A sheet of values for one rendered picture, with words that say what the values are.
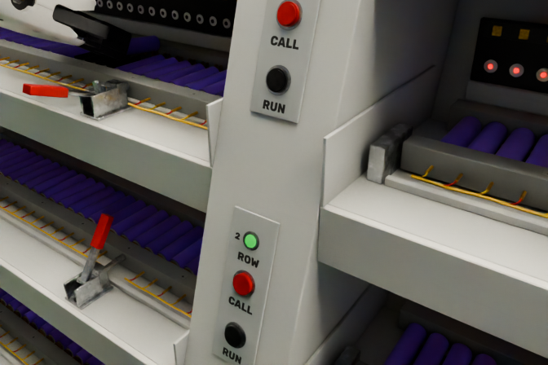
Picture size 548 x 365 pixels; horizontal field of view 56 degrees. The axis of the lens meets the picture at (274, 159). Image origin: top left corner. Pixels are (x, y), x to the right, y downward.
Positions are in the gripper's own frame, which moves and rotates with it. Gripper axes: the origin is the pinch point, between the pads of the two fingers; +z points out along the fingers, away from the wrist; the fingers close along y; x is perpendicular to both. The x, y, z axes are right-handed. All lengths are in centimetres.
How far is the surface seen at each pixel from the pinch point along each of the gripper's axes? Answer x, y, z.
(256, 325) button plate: 18.6, -29.5, -3.5
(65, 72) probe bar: 4.5, 2.9, -1.3
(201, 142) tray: 7.1, -19.4, -3.1
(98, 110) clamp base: 7.2, -8.2, -5.0
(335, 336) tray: 19.2, -32.9, 4.0
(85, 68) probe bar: 3.6, -0.6, -1.8
